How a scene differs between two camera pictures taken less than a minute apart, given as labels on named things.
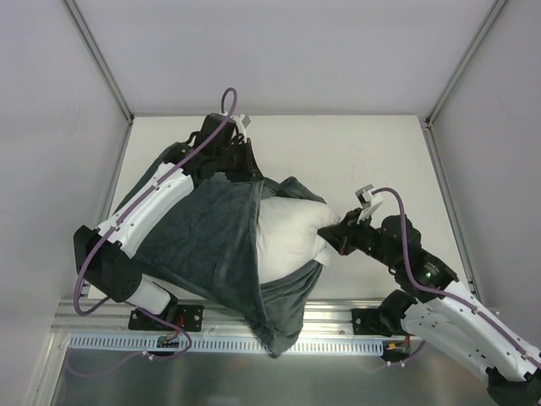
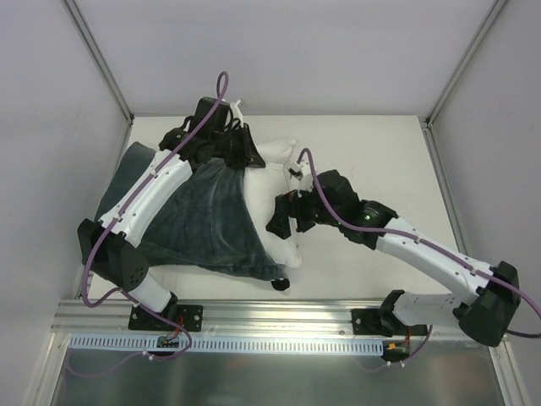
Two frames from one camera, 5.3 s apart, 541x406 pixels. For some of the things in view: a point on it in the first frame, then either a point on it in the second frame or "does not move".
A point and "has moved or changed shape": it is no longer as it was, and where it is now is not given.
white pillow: [288, 236] → [261, 185]
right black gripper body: [349, 236] → [293, 210]
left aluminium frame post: [100, 60] does not move
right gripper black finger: [340, 233] → [285, 205]
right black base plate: [366, 321] does not move
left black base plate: [188, 316] does not move
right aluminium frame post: [466, 63] does not move
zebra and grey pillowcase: [216, 261] has moved or changed shape
